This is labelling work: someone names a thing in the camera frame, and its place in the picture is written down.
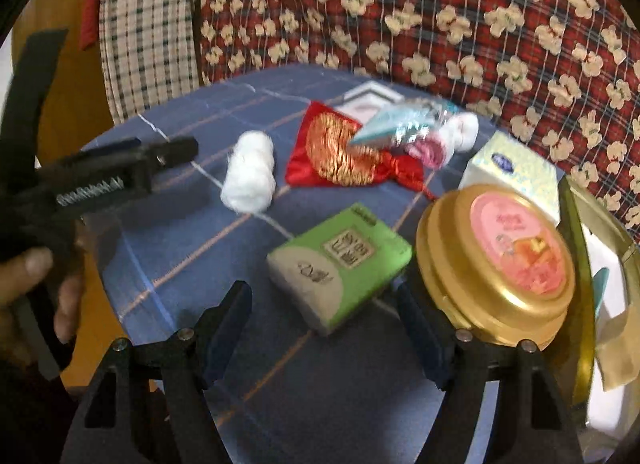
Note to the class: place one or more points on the pink white knitted item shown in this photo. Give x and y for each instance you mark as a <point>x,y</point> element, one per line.
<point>462,129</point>

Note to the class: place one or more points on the red gold embroidered pouch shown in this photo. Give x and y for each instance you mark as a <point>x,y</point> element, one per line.
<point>330,154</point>

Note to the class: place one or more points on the red bear printed blanket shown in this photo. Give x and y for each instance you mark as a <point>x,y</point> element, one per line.
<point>450,19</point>

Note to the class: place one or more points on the pale patterned tissue box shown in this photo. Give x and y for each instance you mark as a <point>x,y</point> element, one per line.
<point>515,169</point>

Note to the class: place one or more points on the gold rimmed container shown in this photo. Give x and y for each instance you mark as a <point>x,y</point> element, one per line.
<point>575,294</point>

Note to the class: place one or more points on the cream cloth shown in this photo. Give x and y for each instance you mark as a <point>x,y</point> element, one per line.
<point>617,349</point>

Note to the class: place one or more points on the clear plastic packet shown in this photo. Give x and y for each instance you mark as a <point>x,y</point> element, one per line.
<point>395,127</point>

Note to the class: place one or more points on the white sponge block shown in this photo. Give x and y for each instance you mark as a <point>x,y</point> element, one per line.
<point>369,93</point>

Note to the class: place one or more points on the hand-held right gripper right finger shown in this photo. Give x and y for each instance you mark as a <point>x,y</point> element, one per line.
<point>422,344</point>

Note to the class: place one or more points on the checked cloth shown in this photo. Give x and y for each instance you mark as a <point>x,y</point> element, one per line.
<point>150,29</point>

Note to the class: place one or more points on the person's left hand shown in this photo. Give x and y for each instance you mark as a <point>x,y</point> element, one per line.
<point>25,269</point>

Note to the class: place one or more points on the blue plaid tablecloth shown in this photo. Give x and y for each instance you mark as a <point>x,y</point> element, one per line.
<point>200,244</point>

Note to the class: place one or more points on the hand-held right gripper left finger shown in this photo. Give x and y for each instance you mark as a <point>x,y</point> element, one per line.
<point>227,331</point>

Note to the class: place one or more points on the pale fluffy plush roll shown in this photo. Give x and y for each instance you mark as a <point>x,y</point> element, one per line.
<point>250,172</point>

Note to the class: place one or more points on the green tissue packet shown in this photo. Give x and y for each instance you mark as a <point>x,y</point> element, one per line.
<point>345,264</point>

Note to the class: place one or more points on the gold round tin pink label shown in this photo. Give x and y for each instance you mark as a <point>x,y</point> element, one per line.
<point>500,254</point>

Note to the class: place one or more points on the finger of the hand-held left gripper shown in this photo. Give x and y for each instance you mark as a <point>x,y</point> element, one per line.
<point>170,154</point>
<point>112,149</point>

